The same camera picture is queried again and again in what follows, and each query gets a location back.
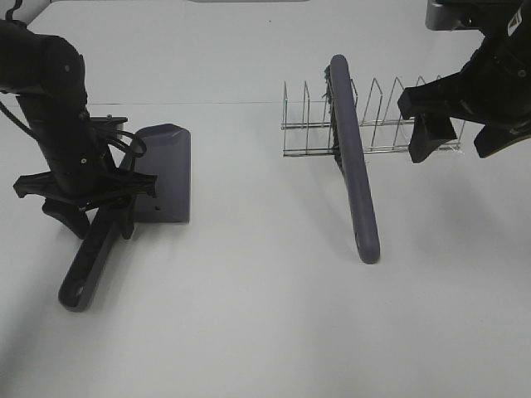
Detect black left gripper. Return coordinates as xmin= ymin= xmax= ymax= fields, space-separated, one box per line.
xmin=13 ymin=168 xmax=158 ymax=240

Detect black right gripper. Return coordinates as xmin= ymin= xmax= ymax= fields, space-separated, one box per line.
xmin=397 ymin=73 xmax=530 ymax=163

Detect grey plastic dustpan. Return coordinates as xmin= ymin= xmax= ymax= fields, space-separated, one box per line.
xmin=58 ymin=124 xmax=191 ymax=312

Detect grey hand brush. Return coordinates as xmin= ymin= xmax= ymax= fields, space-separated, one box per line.
xmin=325 ymin=54 xmax=381 ymax=265

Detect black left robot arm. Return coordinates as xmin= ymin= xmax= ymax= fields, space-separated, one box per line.
xmin=1 ymin=20 xmax=157 ymax=239

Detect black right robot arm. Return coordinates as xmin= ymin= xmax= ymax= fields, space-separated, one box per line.
xmin=397 ymin=1 xmax=530 ymax=163

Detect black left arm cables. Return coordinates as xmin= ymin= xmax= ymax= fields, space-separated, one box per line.
xmin=95 ymin=126 xmax=149 ymax=171

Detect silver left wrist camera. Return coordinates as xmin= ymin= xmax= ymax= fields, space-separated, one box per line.
xmin=90 ymin=114 xmax=129 ymax=132

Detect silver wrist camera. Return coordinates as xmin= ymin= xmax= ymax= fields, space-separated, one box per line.
xmin=90 ymin=114 xmax=129 ymax=132
xmin=425 ymin=0 xmax=490 ymax=32

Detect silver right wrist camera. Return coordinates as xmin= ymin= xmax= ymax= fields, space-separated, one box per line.
xmin=425 ymin=0 xmax=490 ymax=32

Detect chrome wire dish rack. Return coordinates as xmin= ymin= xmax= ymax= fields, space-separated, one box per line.
xmin=281 ymin=74 xmax=468 ymax=158

